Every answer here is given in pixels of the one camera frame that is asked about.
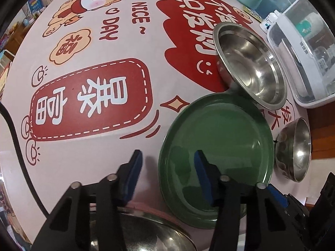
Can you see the small steel bowl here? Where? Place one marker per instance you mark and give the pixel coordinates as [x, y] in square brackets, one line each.
[295, 149]

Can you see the white bottle sterilizer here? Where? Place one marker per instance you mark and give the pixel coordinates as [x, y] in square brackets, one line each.
[288, 65]

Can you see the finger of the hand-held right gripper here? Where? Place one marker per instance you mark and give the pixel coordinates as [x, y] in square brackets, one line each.
[278, 196]

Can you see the colourful poster board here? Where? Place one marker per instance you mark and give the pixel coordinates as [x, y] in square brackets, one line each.
[33, 2]

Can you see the wooden sliding door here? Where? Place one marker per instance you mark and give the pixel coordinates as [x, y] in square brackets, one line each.
[322, 125]

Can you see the wide steel bowl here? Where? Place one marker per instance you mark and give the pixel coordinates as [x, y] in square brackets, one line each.
[251, 65]

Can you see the green plate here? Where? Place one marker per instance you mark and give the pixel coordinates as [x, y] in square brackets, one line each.
[222, 136]

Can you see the pink steel bowl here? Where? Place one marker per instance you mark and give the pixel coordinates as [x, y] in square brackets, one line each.
[157, 235]

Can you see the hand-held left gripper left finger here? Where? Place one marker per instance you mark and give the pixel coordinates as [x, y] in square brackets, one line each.
[134, 175]

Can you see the patterned coaster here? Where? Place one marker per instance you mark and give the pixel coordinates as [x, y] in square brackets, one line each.
[252, 14]

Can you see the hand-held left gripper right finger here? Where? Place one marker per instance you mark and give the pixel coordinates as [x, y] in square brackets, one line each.
[202, 177]

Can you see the printed pink tablecloth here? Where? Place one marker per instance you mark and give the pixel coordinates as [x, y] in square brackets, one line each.
[104, 136]

